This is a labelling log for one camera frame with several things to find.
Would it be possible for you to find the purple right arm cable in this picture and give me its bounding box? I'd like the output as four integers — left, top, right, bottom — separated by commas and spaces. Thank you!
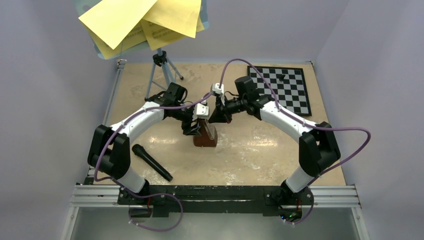
218, 58, 372, 226

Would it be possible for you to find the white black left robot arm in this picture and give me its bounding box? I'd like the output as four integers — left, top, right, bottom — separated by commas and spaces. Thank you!
87, 83, 204, 205

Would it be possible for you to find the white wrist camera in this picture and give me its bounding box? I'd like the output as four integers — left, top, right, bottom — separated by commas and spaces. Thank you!
210, 82, 225, 97
193, 103, 210, 120

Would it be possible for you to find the black chess pawn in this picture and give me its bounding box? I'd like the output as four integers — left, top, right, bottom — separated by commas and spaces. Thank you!
278, 74, 286, 82

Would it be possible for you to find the yellow sheet music front left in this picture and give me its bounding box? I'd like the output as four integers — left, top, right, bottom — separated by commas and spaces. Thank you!
78, 0, 157, 49

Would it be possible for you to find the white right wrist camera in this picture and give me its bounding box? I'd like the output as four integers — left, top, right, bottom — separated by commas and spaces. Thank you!
210, 82, 225, 97

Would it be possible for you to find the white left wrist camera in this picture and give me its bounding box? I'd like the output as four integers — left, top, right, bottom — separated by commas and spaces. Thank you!
193, 103, 210, 120

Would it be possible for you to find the yellow sheet music back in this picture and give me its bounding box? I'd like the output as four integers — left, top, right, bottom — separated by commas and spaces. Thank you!
80, 19, 187, 56

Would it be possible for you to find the black microphone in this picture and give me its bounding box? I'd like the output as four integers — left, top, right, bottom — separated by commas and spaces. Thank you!
131, 144, 174, 182

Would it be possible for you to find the aluminium frame rail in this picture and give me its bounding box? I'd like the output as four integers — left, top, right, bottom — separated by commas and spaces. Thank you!
59, 58, 370, 240

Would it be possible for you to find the yellow sheet music front right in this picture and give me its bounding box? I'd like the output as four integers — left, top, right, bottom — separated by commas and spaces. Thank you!
142, 0, 202, 38

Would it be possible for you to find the black white chessboard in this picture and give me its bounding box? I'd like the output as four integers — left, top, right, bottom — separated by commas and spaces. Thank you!
256, 66, 312, 117

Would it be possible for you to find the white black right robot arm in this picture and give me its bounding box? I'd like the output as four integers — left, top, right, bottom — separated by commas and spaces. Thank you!
208, 76, 341, 204

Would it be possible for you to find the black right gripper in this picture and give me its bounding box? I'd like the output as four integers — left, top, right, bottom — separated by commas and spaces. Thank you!
207, 95, 246, 125

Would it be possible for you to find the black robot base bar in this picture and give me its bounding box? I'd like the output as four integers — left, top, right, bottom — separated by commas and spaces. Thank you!
117, 185, 313, 218

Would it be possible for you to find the brown wooden metronome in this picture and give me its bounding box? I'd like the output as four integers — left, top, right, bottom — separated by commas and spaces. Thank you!
193, 119, 218, 148

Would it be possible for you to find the yellow sheet music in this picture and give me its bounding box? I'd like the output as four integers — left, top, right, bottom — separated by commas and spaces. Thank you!
142, 0, 202, 38
80, 19, 187, 56
78, 0, 157, 49

